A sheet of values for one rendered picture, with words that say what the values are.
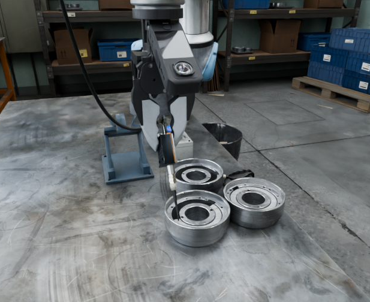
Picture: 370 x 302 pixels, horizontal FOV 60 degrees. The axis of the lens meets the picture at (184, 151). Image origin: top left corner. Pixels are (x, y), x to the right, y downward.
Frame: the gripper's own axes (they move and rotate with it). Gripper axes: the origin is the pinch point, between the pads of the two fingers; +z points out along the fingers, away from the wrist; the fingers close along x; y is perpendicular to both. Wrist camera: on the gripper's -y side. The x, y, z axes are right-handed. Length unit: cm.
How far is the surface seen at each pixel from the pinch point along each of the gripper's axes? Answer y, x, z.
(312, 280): -21.0, -14.8, 13.0
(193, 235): -10.7, -1.3, 10.2
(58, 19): 342, 30, 1
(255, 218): -9.6, -12.1, 10.4
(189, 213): -4.1, -2.8, 11.3
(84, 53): 350, 8, 38
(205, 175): 5.7, -9.3, 10.6
